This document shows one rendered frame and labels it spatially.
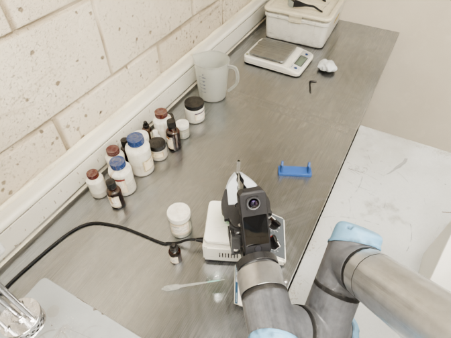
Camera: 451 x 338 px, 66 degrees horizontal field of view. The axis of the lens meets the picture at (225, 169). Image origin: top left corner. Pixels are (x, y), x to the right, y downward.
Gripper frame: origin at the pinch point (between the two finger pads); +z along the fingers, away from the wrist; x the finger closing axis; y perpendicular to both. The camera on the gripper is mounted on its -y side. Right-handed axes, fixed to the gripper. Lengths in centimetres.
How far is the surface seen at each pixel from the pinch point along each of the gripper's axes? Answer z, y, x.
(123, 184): 19.9, 20.4, -28.4
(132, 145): 28.1, 13.4, -24.8
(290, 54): 86, 21, 38
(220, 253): -4.7, 21.3, -4.6
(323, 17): 94, 9, 53
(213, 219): 2.2, 17.1, -5.2
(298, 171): 21.5, 24.5, 22.9
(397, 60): 103, 38, 102
